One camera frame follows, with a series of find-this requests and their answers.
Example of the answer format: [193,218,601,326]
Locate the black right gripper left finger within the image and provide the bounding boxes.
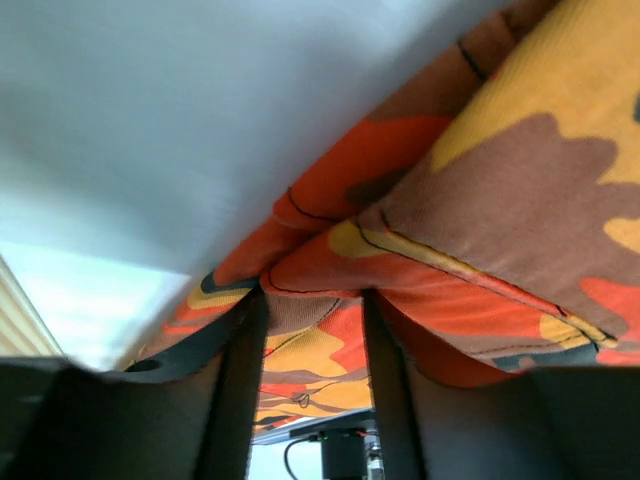
[126,288,268,479]

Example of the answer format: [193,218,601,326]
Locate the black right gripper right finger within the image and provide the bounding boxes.
[362,290,500,479]

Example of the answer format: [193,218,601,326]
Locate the orange camouflage trousers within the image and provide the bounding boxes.
[141,1,639,431]

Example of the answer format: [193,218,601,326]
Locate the wooden clothes rack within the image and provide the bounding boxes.
[0,259,64,357]

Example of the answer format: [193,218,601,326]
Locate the aluminium front rail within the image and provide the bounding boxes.
[252,408,376,445]

